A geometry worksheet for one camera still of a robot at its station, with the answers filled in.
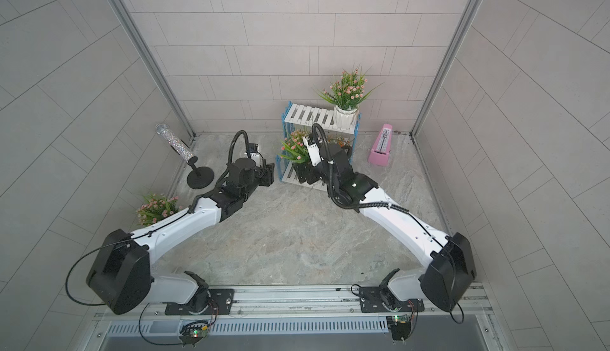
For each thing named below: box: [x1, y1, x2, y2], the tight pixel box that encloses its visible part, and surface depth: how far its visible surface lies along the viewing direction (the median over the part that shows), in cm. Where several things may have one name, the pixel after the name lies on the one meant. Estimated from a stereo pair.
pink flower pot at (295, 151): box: [277, 128, 313, 176], surface depth 67 cm
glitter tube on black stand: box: [155, 123, 215, 190], surface depth 88 cm
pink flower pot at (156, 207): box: [135, 193, 184, 227], surface depth 77 cm
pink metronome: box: [368, 123, 394, 166], surface depth 101 cm
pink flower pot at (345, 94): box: [312, 63, 386, 130], surface depth 77 cm
